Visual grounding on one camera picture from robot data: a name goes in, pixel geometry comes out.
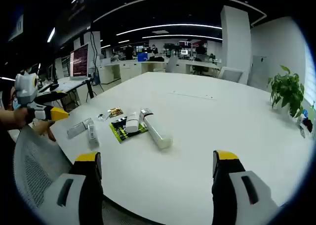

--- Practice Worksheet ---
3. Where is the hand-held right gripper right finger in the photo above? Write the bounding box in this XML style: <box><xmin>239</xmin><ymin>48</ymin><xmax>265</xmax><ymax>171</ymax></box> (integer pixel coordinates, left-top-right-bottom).
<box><xmin>211</xmin><ymin>149</ymin><xmax>281</xmax><ymax>225</ymax></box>

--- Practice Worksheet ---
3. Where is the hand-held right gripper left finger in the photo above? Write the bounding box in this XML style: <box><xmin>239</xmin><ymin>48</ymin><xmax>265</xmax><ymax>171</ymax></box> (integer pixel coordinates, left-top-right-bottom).
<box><xmin>40</xmin><ymin>151</ymin><xmax>104</xmax><ymax>225</ymax></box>

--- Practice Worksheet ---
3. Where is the red collared skincare bottle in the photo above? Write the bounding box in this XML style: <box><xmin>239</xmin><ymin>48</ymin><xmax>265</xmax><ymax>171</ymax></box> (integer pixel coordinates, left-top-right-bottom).
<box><xmin>86</xmin><ymin>120</ymin><xmax>100</xmax><ymax>148</ymax></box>

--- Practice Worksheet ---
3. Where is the gold skincare sachet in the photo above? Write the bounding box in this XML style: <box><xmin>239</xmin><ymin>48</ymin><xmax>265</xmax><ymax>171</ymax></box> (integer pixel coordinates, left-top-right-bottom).
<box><xmin>108</xmin><ymin>107</ymin><xmax>124</xmax><ymax>117</ymax></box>

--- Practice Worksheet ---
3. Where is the green black skincare sachet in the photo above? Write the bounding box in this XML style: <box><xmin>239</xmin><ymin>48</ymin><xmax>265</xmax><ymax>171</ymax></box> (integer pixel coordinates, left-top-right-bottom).
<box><xmin>109</xmin><ymin>117</ymin><xmax>149</xmax><ymax>144</ymax></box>

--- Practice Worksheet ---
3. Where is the tall white skincare pump bottle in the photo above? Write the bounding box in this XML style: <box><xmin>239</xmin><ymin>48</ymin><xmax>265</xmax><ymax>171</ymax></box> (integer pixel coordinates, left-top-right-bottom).
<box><xmin>125</xmin><ymin>112</ymin><xmax>140</xmax><ymax>134</ymax></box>

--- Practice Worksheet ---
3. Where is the white skincare squeeze tube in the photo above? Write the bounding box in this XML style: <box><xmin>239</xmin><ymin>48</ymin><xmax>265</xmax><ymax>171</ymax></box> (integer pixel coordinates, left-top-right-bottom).
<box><xmin>139</xmin><ymin>108</ymin><xmax>173</xmax><ymax>150</ymax></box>

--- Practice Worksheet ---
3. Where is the person's left hand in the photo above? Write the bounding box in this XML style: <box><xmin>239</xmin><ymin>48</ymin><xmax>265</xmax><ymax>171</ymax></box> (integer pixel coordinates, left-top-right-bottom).
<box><xmin>11</xmin><ymin>107</ymin><xmax>57</xmax><ymax>142</ymax></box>

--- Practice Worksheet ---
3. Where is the black stand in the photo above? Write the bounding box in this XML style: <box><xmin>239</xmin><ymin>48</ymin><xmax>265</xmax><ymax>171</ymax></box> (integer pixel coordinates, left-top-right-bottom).
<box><xmin>83</xmin><ymin>78</ymin><xmax>96</xmax><ymax>99</ymax></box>

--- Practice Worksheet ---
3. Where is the computer monitor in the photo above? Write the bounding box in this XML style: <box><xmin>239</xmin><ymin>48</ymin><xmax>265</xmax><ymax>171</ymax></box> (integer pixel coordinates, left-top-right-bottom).
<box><xmin>69</xmin><ymin>43</ymin><xmax>89</xmax><ymax>78</ymax></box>

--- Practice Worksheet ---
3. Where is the grey mesh chair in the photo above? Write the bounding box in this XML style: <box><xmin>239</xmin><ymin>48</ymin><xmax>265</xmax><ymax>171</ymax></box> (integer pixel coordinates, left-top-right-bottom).
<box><xmin>13</xmin><ymin>125</ymin><xmax>158</xmax><ymax>225</ymax></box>

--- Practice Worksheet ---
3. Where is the dark bundle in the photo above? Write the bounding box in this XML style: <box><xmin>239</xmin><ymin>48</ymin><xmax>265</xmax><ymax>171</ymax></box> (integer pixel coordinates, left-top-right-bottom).
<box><xmin>303</xmin><ymin>118</ymin><xmax>314</xmax><ymax>133</ymax></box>

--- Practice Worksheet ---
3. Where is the potted green plant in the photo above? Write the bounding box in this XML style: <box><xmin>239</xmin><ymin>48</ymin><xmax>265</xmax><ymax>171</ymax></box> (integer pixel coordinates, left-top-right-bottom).
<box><xmin>268</xmin><ymin>65</ymin><xmax>305</xmax><ymax>118</ymax></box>

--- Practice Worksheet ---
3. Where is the grey office chair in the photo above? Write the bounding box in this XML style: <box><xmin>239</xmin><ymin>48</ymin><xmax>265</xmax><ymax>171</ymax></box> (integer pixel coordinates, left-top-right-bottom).
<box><xmin>164</xmin><ymin>55</ymin><xmax>179</xmax><ymax>74</ymax></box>

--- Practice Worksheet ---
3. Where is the black hanging cable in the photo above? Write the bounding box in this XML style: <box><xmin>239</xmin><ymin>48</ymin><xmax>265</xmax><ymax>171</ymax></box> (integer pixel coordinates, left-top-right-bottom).
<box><xmin>88</xmin><ymin>0</ymin><xmax>106</xmax><ymax>93</ymax></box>

